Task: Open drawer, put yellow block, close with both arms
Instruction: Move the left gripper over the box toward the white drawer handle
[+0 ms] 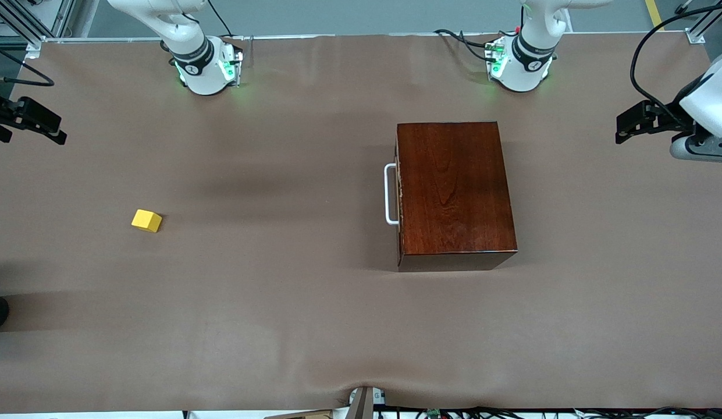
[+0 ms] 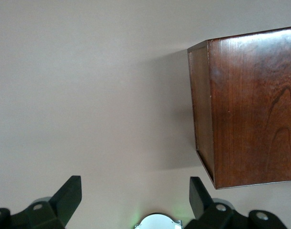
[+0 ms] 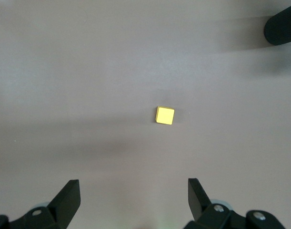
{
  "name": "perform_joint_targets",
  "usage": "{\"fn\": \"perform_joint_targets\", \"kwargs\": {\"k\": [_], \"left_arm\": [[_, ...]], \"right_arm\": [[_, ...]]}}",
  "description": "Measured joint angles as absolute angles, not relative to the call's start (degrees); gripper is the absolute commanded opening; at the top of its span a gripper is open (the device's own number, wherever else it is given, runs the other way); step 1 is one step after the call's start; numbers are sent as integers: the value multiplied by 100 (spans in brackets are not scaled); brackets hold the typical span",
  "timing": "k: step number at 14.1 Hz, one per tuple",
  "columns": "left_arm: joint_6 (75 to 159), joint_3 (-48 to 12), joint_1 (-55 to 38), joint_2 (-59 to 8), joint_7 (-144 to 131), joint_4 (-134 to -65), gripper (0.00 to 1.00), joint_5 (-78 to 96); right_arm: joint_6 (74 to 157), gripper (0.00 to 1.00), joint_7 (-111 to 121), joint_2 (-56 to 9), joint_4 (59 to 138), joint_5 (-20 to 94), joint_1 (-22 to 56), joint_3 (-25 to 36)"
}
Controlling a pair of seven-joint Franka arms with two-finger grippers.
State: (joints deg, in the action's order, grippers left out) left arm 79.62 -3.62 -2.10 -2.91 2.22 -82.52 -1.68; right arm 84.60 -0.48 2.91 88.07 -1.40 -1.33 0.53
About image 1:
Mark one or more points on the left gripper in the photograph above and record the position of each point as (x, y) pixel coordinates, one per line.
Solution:
(667, 119)

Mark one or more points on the yellow wooden block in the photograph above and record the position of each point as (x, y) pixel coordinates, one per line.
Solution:
(146, 220)

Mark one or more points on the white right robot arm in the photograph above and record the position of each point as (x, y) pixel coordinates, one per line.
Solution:
(198, 70)

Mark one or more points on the dark brown wooden cabinet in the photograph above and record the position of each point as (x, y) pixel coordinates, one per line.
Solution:
(454, 186)

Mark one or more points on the brown table cover mat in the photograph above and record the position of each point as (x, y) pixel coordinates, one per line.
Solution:
(279, 320)

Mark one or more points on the green circuit board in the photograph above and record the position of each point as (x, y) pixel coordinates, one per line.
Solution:
(434, 413)

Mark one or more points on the aluminium frame post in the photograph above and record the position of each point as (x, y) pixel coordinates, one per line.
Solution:
(17, 23)
(707, 20)

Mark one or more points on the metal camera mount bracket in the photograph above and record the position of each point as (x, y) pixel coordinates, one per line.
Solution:
(363, 404)

